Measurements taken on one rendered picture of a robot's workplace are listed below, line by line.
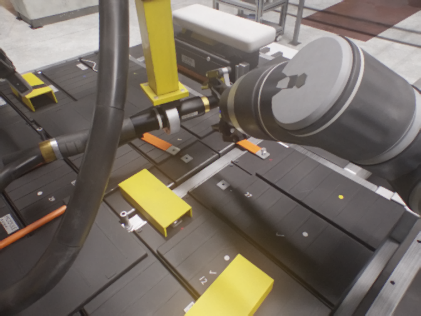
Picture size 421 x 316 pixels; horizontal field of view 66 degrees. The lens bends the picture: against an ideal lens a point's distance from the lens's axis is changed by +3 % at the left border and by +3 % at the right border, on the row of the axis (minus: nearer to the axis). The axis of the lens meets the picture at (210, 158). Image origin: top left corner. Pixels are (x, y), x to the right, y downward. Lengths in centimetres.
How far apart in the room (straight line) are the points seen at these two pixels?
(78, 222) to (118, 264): 27
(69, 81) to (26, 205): 54
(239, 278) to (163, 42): 44
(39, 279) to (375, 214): 59
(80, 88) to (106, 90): 80
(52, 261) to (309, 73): 32
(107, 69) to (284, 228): 45
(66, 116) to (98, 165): 67
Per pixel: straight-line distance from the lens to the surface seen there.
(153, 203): 66
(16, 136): 97
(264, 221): 65
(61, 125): 96
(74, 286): 61
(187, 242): 61
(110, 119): 33
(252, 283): 54
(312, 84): 34
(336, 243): 65
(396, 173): 44
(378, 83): 35
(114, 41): 35
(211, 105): 76
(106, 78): 34
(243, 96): 44
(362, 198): 74
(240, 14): 444
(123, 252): 62
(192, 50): 110
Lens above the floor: 152
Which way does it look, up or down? 42 degrees down
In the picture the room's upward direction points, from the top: 1 degrees counter-clockwise
